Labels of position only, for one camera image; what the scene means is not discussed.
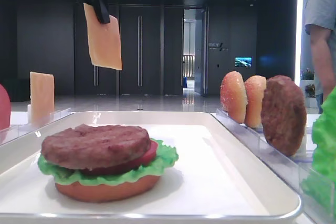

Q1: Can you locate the person in grey shirt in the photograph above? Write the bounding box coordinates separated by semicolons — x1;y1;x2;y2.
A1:
304;0;335;114

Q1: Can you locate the green lettuce leaf on burger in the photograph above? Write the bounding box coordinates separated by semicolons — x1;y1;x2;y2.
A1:
37;139;179;186

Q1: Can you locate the small wall screen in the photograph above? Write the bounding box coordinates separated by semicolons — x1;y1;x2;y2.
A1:
235;57;252;68

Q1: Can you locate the clear acrylic right rack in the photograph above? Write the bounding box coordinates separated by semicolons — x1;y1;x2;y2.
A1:
216;109;335;223

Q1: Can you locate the white rectangular tray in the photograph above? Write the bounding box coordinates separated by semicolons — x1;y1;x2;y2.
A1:
1;111;302;223

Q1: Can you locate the bottom bun slice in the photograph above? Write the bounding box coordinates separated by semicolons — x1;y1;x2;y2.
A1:
55;175;161;203

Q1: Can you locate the upright bread bun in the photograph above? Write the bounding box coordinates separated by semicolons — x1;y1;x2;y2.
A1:
244;75;266;128
220;71;247;124

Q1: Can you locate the clear acrylic rack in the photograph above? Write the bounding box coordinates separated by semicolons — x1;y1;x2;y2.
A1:
1;108;72;145
216;109;335;223

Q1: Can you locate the green lettuce in rack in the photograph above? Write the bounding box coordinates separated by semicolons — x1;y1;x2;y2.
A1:
302;91;335;207

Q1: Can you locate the brown meat patty on burger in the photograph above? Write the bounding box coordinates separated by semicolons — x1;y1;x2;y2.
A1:
41;124;151;169

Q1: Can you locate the far upright bread bun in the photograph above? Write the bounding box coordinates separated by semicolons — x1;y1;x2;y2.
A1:
220;71;247;124

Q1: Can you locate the flower planter box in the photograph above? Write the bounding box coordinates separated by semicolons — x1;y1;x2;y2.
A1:
300;68;317;108

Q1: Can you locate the clear acrylic left rack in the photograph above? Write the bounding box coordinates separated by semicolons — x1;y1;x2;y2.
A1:
1;108;72;145

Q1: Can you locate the upright orange cheese slice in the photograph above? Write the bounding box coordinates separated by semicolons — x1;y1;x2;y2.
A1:
30;72;55;124

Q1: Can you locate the near upright bread bun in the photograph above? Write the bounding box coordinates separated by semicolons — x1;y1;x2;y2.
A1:
244;75;266;128

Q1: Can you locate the red tomato slice in rack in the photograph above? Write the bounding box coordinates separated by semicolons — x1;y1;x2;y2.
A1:
0;85;11;130

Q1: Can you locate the red tomato slice on burger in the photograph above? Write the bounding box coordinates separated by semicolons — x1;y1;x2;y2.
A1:
80;141;158;176

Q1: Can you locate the orange cheese slice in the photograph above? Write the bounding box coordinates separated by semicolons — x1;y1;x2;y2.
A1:
83;3;122;70
30;72;55;124

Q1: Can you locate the upright brown meat patty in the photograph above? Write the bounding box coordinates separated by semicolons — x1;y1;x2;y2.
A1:
261;75;307;156

